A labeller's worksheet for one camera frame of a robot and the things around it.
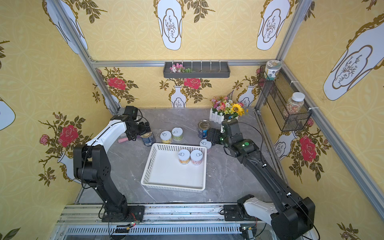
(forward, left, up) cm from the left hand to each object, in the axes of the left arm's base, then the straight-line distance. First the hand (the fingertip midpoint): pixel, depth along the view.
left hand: (138, 132), depth 93 cm
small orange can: (-15, -29, -5) cm, 33 cm away
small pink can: (-16, -36, -4) cm, 39 cm away
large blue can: (-4, -6, -2) cm, 8 cm away
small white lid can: (-6, -41, -5) cm, 42 cm away
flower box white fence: (+13, -54, +7) cm, 56 cm away
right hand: (-10, -47, +13) cm, 49 cm away
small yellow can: (0, -17, -6) cm, 17 cm away
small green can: (+2, -24, -6) cm, 25 cm away
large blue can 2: (+4, -41, 0) cm, 41 cm away
